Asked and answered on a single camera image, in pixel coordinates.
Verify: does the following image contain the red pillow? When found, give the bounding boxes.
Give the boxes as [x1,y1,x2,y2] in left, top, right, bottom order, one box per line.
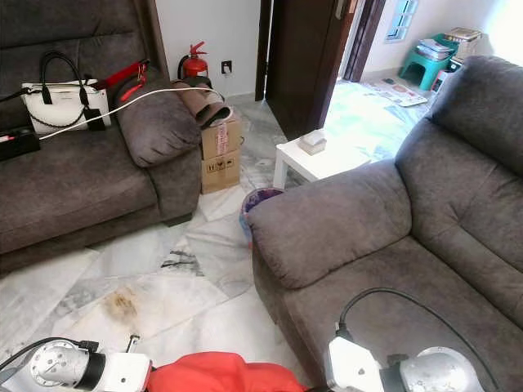
[145,350,313,392]

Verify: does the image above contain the small grey fabric sofa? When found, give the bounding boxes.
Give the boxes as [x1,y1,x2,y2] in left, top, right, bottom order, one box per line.
[0,0,204,275]

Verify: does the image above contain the large grey fabric sofa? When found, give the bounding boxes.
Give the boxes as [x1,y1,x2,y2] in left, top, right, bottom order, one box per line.
[247,55,523,392]

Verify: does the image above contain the patterned floor mat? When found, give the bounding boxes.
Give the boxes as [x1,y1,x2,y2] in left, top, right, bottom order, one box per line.
[363,78,431,108]

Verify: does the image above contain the black flat box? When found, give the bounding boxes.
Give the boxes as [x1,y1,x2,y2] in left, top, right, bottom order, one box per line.
[0,126,42,163]

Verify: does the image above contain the brown cardboard box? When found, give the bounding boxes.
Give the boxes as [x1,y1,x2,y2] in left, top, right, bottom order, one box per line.
[199,112,245,196]

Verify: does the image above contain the brown rolled mat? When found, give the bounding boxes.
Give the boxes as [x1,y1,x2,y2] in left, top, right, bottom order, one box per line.
[171,76,234,130]

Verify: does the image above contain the red fire extinguisher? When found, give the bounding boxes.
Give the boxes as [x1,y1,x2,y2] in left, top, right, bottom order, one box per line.
[177,40,210,81]

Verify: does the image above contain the red bin with purple bag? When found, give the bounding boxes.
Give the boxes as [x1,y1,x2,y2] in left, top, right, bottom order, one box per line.
[239,186,285,249]

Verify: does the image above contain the beige tissue box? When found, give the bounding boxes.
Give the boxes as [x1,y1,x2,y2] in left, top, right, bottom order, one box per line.
[297,128,329,157]

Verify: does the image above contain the white side table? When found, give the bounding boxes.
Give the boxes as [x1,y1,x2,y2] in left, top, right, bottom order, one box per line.
[273,132,373,189]

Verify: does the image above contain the dark brown wooden door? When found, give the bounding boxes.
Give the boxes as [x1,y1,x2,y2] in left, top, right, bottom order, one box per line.
[263,0,365,140]

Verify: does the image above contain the white louvre window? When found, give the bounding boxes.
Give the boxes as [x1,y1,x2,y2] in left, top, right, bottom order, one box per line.
[385,0,420,42]

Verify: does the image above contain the green plastic stool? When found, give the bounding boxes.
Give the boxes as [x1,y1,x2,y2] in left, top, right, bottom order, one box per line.
[400,33,455,91]

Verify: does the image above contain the stack of papers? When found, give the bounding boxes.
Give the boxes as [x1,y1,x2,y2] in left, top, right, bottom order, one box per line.
[416,38,455,60]

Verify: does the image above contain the white handbag with black handles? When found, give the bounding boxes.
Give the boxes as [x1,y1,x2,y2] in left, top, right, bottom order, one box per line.
[20,50,112,136]

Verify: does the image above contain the white cable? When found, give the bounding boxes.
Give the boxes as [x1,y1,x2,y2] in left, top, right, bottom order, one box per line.
[38,85,226,142]

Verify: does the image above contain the red bag with strap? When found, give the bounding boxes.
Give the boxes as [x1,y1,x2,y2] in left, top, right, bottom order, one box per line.
[93,58,153,104]

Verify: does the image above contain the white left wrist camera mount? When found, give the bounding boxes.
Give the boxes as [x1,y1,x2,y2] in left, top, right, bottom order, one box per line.
[101,334,153,392]

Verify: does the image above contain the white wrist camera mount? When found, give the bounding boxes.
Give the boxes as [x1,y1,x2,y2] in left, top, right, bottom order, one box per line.
[323,334,386,392]
[101,334,153,392]

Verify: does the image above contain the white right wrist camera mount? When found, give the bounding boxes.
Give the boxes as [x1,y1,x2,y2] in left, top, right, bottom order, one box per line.
[323,334,386,392]

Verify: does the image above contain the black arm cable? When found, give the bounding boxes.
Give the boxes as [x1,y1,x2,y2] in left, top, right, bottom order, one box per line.
[334,287,504,386]

